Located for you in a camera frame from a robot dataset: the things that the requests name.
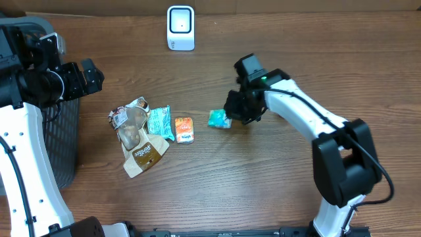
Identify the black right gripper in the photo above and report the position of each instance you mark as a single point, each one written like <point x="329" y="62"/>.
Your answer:
<point x="235" y="112"/>

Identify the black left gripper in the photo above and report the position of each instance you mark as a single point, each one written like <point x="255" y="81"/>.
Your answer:
<point x="92" y="72"/>

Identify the small teal tissue pack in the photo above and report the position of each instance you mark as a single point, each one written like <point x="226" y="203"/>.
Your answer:
<point x="219" y="119"/>

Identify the orange tissue pack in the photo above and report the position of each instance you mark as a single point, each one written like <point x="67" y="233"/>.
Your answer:
<point x="184" y="130"/>

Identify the teal wet wipes pack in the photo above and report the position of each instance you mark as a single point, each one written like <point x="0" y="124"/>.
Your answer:
<point x="159" y="123"/>

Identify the brown pastry bag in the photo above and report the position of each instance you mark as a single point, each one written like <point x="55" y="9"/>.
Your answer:
<point x="141" y="150"/>

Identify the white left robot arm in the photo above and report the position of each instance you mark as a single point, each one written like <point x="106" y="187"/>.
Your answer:
<point x="33" y="77"/>

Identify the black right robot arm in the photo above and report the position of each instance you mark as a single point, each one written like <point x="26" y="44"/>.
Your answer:
<point x="344" y="161"/>

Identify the white barcode scanner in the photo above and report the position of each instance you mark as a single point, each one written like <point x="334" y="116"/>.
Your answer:
<point x="181" y="28"/>

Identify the grey plastic mesh basket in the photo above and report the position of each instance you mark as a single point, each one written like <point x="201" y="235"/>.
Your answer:
<point x="60" y="135"/>

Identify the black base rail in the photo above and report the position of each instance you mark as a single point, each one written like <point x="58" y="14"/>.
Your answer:
<point x="230" y="233"/>

